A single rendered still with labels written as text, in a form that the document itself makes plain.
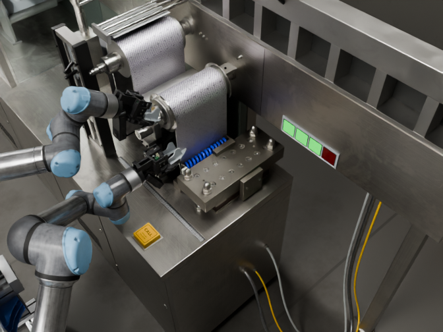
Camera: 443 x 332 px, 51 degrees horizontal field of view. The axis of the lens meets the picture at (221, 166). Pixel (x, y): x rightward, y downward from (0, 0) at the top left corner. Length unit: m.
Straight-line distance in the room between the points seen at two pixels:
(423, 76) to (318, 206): 1.81
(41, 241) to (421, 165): 1.03
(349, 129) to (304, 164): 1.70
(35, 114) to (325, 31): 1.41
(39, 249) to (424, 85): 1.05
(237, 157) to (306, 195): 1.28
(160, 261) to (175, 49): 0.77
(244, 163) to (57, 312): 0.83
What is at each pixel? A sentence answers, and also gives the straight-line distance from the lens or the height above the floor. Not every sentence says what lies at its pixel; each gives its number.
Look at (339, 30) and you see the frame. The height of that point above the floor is 1.63.
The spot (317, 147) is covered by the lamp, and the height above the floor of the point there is 1.19.
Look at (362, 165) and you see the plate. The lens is 1.52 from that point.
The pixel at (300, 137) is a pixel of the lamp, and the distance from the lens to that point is 1.64.
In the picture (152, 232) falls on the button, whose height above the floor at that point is 0.92.
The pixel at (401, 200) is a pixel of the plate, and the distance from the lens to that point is 1.51.
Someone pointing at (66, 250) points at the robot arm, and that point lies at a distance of 1.28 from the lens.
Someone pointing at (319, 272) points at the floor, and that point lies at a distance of 2.70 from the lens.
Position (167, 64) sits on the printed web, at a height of 1.28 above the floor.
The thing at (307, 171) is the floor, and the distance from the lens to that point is 3.11.
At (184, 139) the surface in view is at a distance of 1.68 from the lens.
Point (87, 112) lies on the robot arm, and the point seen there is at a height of 1.45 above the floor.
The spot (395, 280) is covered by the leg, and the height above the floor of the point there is 0.58.
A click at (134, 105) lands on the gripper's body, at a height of 1.38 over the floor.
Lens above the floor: 2.34
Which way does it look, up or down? 49 degrees down
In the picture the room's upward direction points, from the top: 1 degrees counter-clockwise
